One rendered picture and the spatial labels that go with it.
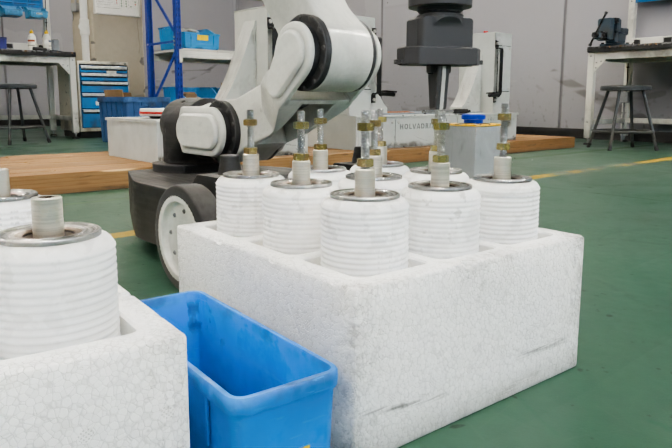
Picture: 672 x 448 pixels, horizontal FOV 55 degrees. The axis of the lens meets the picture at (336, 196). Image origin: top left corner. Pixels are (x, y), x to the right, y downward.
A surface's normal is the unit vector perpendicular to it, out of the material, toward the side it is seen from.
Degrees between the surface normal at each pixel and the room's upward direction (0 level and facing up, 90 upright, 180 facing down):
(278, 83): 90
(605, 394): 0
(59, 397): 90
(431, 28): 90
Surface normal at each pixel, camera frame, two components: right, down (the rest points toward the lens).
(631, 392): 0.00, -0.99
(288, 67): -0.76, 0.10
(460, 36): 0.35, 0.14
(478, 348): 0.62, 0.12
